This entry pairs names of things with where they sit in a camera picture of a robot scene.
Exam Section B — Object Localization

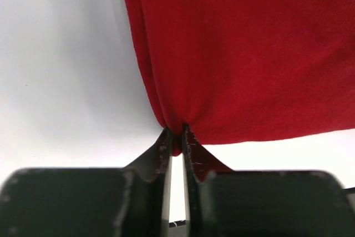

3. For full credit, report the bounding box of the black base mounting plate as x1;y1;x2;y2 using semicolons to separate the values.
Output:
168;220;187;237

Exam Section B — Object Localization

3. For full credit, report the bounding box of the red t shirt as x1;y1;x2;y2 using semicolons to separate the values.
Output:
125;0;354;144

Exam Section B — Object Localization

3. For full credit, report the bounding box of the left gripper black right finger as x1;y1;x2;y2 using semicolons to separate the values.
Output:
181;126;354;236

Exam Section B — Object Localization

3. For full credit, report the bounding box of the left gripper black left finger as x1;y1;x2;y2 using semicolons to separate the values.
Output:
1;129;173;237

